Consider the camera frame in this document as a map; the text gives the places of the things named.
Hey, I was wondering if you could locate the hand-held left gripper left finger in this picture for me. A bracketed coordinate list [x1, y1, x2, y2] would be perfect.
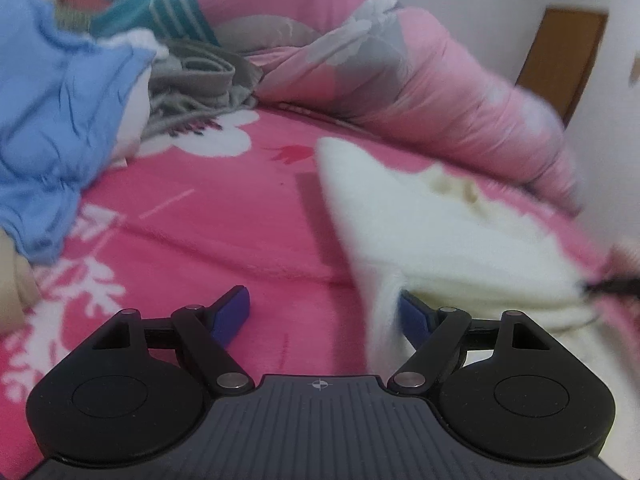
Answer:
[84, 285, 254, 397]

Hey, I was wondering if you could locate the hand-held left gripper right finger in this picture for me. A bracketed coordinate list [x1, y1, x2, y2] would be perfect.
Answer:
[387, 291, 559, 397]

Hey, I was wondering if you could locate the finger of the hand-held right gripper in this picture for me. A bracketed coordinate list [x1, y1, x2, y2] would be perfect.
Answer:
[580, 274, 640, 303]

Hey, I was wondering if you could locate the cream knit sweater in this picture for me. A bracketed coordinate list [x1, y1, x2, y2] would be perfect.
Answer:
[315, 137, 607, 386]

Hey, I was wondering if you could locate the pink floral blanket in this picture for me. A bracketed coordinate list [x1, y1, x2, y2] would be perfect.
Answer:
[0, 105, 640, 461]

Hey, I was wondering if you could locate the crumpled beige cloth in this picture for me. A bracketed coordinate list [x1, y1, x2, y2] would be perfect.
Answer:
[0, 232, 42, 332]

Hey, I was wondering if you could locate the white garment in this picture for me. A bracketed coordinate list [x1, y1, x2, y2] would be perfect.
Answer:
[114, 29, 172, 162]

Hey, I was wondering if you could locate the brown wooden door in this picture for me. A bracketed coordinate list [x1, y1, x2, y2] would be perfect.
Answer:
[515, 6, 609, 127]

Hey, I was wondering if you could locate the grey garment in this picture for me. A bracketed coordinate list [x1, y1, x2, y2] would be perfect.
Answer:
[144, 37, 264, 142]

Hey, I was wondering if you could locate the pink and grey floral quilt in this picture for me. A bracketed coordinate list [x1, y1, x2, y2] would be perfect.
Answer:
[195, 0, 587, 217]

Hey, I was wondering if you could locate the blue garment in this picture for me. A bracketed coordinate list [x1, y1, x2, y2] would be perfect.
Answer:
[0, 0, 158, 267]

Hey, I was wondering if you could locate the teal striped garment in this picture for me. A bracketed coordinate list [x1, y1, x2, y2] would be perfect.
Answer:
[90, 0, 222, 47]

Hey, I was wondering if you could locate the grey-green textured cushion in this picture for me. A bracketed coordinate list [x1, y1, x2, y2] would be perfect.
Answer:
[52, 5, 94, 32]

